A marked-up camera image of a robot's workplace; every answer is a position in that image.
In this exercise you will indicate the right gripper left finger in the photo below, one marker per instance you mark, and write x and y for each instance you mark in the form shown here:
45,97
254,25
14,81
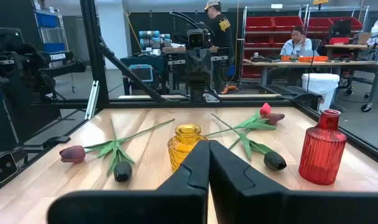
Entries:
164,202

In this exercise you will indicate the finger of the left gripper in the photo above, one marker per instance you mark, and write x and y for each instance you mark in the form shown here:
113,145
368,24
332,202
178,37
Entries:
192,70
205,70

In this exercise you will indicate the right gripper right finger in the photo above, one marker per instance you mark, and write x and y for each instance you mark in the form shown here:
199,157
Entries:
270,205

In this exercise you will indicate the black artificial tulip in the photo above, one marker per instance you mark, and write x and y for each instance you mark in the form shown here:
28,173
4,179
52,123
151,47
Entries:
122,171
274,160

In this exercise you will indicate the yellow glass vase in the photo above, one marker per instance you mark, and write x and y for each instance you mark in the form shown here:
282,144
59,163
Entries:
181,146

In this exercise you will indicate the red artificial tulip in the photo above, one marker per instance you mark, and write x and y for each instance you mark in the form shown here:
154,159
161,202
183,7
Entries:
265,109

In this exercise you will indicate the red ribbed glass vase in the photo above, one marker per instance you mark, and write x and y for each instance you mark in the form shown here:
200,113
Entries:
322,152

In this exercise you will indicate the dark maroon artificial tulip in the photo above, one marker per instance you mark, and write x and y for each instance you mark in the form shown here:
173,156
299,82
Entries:
72,154
274,118

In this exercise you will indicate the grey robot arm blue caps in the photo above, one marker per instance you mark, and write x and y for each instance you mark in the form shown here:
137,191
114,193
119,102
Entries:
151,39

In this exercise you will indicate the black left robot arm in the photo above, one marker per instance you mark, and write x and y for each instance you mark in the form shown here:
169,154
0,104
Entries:
196,96

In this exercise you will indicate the orange and black hand tool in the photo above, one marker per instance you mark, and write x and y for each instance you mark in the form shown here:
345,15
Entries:
229,89

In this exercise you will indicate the blue-framed teach pendant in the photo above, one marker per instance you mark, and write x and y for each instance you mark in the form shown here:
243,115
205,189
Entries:
142,73

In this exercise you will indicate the person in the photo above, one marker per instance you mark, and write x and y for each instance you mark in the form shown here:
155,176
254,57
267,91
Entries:
221,31
296,46

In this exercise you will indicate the red plastic storage bin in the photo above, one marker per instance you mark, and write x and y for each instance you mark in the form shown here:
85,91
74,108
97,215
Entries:
318,23
259,23
287,21
258,40
279,39
355,23

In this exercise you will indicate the small orange tray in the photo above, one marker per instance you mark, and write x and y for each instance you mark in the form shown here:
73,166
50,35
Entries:
285,58

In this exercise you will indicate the long wooden workbench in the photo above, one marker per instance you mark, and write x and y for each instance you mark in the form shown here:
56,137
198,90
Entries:
301,63

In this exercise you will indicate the wide orange tray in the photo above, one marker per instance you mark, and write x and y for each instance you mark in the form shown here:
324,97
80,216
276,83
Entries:
313,58

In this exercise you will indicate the white plastic bucket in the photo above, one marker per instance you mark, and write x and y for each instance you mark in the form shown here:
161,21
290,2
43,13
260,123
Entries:
320,90

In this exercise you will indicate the blue plastic bin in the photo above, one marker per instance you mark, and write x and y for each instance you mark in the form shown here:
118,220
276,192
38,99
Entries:
54,47
47,20

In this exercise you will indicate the red toolbox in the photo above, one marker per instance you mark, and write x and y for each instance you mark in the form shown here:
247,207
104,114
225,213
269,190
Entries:
339,40

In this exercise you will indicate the wood-topped rolling desk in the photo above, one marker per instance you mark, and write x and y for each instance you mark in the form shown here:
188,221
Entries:
344,47

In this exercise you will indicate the black monitor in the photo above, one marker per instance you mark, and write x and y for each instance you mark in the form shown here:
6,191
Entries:
342,28

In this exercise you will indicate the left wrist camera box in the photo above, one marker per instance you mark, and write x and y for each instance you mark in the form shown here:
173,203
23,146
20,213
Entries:
196,40

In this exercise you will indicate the black aluminium table frame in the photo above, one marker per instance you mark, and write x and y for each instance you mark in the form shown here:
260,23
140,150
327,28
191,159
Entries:
94,46

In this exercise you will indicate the silver aluminium bracket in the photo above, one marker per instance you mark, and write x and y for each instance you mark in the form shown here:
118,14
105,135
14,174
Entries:
92,99

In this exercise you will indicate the small black depth camera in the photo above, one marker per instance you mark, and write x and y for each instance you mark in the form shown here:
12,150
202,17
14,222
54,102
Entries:
2,168

